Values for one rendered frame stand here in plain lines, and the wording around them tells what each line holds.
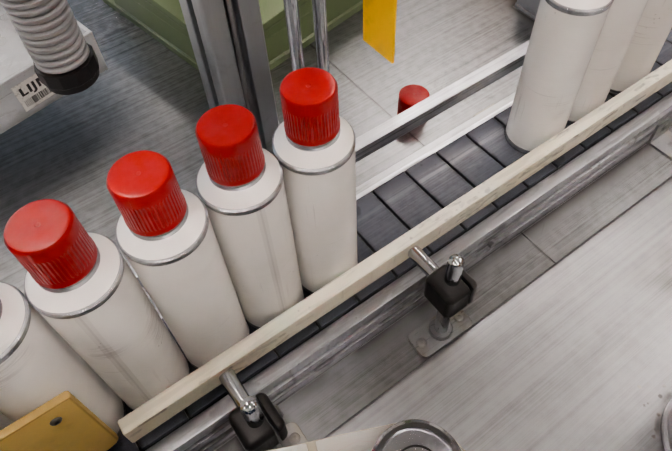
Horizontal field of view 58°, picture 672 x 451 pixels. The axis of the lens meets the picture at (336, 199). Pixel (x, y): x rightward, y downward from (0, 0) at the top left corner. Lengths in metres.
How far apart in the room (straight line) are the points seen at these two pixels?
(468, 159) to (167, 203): 0.34
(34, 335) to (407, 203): 0.32
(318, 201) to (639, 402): 0.27
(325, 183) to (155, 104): 0.40
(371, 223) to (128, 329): 0.24
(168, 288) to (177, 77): 0.44
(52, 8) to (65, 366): 0.20
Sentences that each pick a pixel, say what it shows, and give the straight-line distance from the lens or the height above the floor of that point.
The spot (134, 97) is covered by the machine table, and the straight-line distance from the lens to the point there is 0.76.
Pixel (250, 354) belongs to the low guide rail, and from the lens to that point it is 0.45.
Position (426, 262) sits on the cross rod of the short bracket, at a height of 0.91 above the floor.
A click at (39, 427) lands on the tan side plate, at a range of 0.40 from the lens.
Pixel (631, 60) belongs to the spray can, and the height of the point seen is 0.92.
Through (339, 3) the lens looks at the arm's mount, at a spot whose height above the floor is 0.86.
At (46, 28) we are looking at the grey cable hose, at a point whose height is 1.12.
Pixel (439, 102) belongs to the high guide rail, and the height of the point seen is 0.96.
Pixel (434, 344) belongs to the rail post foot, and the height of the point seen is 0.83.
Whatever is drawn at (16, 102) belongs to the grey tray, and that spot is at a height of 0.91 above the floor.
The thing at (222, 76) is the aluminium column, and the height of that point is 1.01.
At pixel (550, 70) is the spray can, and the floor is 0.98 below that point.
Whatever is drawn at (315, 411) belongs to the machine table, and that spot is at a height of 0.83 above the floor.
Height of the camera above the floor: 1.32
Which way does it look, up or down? 53 degrees down
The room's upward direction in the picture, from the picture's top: 4 degrees counter-clockwise
